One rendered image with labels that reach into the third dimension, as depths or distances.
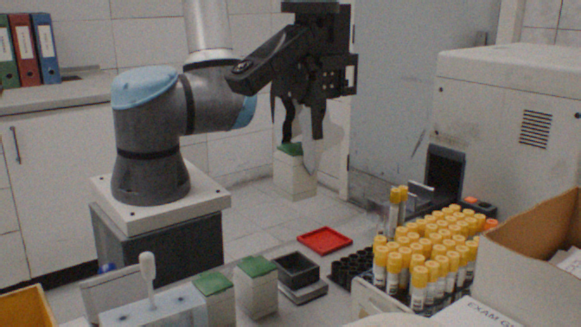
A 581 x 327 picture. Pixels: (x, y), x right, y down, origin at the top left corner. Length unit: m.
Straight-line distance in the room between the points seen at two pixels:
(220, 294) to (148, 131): 0.37
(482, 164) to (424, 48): 1.68
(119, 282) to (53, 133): 1.60
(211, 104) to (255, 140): 2.49
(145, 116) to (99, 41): 1.98
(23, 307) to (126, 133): 0.38
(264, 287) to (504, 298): 0.28
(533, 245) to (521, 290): 0.15
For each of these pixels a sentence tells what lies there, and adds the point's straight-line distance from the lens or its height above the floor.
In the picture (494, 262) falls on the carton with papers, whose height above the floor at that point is 1.00.
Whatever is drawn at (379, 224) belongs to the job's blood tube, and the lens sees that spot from 0.70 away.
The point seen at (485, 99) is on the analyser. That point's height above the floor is 1.11.
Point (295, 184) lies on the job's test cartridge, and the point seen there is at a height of 1.04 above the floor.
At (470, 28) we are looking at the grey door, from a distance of 2.39.
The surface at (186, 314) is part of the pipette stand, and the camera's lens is 0.52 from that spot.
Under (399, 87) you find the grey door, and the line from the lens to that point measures 2.66.
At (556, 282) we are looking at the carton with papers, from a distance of 0.55.
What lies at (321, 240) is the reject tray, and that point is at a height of 0.88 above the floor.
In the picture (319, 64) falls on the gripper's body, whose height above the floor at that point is 1.19.
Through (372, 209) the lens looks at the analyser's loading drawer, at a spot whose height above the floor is 0.92.
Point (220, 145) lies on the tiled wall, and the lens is 3.23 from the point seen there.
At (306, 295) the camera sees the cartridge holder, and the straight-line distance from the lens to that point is 0.68.
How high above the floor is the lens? 1.28
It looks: 20 degrees down
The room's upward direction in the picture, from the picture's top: straight up
